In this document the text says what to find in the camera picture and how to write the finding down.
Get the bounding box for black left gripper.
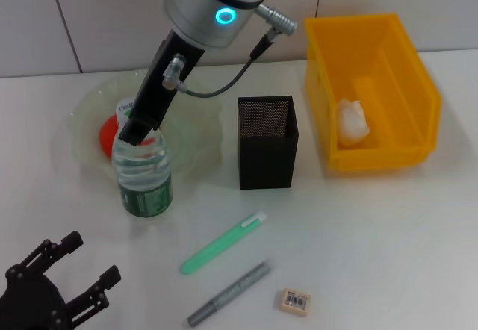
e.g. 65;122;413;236
0;231;122;330

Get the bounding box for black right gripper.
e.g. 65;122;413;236
117;30;207;148

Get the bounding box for clear green-label water bottle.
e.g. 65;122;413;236
111;97;175;219

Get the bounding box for white paper ball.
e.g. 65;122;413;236
337;97;371;146

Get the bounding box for pale green glass fruit plate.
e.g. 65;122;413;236
69;69;224;188

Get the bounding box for mint green pen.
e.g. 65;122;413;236
180;211;268;277

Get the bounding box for black mesh pen holder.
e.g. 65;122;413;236
238;96;301;191

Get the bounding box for silver grey marker pen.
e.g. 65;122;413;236
186;262;272;327

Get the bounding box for beige eraser with barcode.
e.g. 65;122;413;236
278;287;311;318

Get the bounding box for yellow plastic bin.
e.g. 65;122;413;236
302;12;444;173

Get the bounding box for right wrist cable with plug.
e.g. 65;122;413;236
161;3;299;99

